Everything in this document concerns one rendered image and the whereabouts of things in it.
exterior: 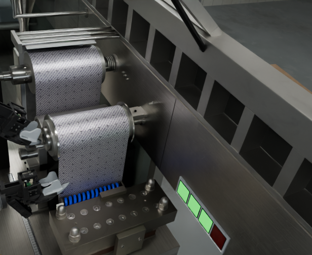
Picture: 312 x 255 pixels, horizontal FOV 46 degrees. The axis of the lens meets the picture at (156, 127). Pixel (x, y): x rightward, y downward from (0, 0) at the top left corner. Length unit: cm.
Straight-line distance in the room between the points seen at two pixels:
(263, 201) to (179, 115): 36
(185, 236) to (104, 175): 135
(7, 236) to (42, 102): 47
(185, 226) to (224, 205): 161
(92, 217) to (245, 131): 61
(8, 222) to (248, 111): 93
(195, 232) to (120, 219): 140
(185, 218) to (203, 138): 168
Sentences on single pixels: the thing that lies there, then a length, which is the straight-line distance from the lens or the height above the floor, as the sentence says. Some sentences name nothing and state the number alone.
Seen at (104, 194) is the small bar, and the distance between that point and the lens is 130.
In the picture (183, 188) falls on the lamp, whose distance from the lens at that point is 117.
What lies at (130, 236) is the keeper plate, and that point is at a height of 101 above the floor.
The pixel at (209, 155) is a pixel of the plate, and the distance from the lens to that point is 102.
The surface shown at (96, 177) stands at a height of 108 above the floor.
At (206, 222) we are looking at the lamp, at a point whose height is 118.
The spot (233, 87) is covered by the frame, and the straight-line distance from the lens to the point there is 90.
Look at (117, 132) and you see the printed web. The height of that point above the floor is 127.
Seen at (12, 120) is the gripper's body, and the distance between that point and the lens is 109.
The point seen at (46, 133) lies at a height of 128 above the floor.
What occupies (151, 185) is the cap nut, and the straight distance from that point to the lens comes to 134.
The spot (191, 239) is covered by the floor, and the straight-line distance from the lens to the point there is 257.
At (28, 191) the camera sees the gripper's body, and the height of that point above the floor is 114.
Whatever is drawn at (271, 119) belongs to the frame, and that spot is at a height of 160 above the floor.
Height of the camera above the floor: 202
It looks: 37 degrees down
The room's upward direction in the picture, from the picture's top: 12 degrees clockwise
